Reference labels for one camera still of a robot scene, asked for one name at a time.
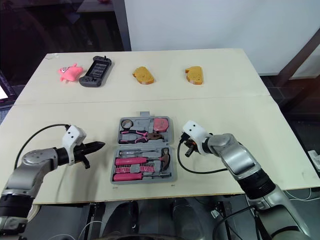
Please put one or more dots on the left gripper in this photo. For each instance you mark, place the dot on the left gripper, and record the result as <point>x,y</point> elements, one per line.
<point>80,153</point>

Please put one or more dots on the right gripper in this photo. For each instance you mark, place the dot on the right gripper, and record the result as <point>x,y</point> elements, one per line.
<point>189,149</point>

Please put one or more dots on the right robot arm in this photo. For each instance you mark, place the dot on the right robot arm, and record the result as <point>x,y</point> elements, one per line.
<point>240,160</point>

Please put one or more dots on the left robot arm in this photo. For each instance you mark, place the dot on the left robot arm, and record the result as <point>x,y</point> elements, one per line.
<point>30,170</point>

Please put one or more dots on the pink tape measure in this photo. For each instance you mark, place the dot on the pink tape measure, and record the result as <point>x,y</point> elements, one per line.
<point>160,124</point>

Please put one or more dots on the grey tool case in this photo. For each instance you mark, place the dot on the grey tool case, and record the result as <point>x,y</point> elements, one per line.
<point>143,160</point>

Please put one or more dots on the pink and black pliers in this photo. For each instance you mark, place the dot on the pink and black pliers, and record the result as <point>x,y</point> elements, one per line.
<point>140,136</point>

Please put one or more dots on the roll of tape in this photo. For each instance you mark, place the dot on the roll of tape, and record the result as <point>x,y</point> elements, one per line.
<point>127,124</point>

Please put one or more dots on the small pink bit holder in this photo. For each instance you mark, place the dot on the small pink bit holder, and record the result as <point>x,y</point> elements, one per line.
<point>122,170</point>
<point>147,169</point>

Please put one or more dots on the slim silver screwdriver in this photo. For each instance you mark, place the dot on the slim silver screwdriver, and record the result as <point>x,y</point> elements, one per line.
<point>137,152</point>

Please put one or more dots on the toy bread slice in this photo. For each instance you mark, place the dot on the toy bread slice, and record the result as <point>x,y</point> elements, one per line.
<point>195,75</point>
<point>143,75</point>

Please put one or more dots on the robot body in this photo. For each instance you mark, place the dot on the robot body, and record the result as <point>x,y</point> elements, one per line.
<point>160,220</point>

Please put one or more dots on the pink plush toy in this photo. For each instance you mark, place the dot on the pink plush toy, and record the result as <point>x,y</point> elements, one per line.
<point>70,72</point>

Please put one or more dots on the black handheld game console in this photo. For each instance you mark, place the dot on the black handheld game console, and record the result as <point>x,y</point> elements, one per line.
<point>96,71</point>

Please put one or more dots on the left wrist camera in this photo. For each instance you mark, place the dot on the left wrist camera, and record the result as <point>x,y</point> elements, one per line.
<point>72,140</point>

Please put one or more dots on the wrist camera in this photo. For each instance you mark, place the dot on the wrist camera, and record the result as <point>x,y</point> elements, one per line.
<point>72,140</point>
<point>193,131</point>

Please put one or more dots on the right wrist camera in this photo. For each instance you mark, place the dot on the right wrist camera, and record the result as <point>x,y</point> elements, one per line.
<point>193,131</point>

